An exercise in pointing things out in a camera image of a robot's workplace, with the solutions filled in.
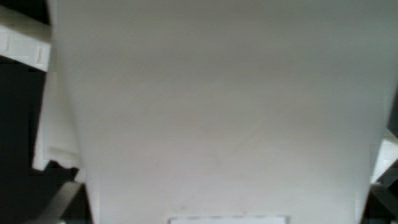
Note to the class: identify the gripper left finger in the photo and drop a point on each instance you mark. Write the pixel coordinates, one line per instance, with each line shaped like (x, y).
(50, 216)

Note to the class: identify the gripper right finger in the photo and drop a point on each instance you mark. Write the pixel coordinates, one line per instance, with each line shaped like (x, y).
(382, 205)

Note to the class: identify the small white cabinet top box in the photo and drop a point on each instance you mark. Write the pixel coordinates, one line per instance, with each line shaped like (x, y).
(231, 94)

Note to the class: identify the white cabinet body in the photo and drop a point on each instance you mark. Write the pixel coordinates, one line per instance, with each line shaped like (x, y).
(57, 141)

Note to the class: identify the white U-shaped obstacle fence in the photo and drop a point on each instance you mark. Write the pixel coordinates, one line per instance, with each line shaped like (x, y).
(25, 39)

